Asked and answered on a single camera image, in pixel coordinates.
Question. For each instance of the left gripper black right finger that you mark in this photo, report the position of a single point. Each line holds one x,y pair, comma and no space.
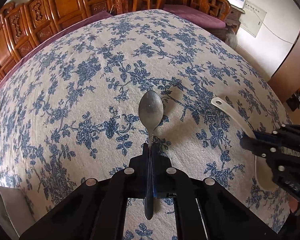
203,208

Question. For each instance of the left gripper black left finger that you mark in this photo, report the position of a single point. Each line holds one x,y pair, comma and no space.
97,209

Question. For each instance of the blue floral tablecloth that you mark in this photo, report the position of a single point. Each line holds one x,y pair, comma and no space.
70,112

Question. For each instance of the white plastic ladle spoon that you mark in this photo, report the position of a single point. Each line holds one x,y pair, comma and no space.
235,119

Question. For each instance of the person's hand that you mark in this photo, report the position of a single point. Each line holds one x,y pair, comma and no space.
293,204

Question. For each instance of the silver metal spoon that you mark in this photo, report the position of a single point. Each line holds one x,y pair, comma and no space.
151,111

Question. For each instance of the wooden armchair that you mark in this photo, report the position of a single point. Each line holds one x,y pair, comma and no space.
215,8

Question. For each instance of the white wall poster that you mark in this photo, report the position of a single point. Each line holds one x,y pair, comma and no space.
253,18

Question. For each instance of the carved wooden bench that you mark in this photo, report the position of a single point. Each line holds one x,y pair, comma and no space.
24,27

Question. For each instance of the grey metal tray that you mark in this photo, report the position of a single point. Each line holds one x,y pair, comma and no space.
15,214

